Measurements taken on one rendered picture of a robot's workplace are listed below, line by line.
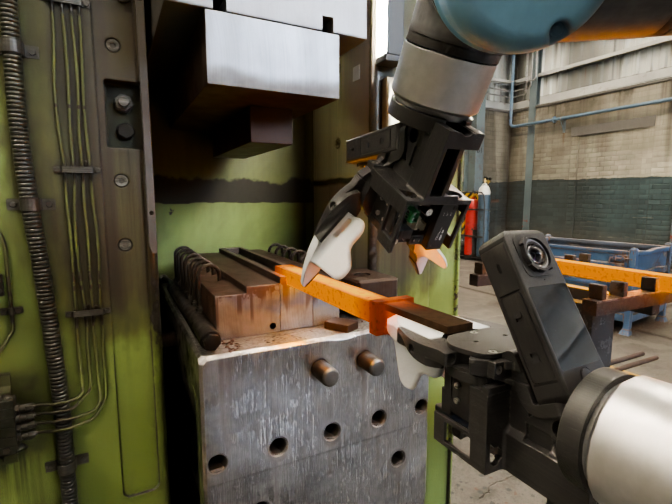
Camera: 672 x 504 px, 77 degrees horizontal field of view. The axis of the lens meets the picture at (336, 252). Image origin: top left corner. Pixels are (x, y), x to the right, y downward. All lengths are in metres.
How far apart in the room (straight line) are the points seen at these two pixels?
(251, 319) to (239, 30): 0.40
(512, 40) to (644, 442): 0.19
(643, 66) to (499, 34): 8.99
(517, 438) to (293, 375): 0.38
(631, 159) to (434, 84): 8.54
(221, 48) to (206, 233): 0.56
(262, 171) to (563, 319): 0.93
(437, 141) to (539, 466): 0.23
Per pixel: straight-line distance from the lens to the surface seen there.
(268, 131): 0.75
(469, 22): 0.23
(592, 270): 0.82
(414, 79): 0.35
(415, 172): 0.37
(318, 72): 0.69
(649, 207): 8.66
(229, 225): 1.12
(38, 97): 0.76
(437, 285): 1.02
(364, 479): 0.78
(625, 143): 8.93
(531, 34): 0.23
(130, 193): 0.75
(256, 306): 0.65
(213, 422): 0.62
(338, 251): 0.40
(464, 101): 0.35
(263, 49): 0.67
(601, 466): 0.27
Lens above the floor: 1.12
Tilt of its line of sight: 7 degrees down
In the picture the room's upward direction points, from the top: straight up
